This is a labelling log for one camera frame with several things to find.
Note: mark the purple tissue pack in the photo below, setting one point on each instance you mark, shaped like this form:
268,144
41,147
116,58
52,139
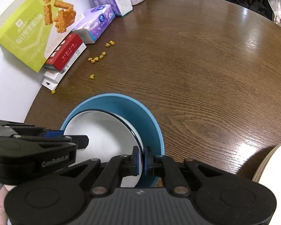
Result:
96,21

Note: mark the white box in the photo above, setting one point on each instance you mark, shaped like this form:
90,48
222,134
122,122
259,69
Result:
51,80

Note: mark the scattered yellow popcorn pieces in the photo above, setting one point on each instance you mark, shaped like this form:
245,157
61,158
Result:
111,43

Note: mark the chair with white sweater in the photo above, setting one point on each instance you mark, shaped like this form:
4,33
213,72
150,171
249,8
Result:
276,2

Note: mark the yellow-green snack box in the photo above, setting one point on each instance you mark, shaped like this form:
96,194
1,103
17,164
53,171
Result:
25,23

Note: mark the black garment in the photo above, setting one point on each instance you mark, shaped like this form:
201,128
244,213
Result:
260,9

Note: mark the blue bowl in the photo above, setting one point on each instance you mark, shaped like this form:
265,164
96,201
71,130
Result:
152,131

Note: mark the purple tissue cube box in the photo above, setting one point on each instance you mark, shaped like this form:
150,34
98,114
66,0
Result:
112,0

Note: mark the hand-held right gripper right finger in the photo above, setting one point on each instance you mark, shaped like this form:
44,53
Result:
147,160

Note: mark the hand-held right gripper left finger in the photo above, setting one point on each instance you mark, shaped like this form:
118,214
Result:
136,160

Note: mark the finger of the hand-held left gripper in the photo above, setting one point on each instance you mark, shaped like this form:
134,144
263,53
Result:
60,139
53,133

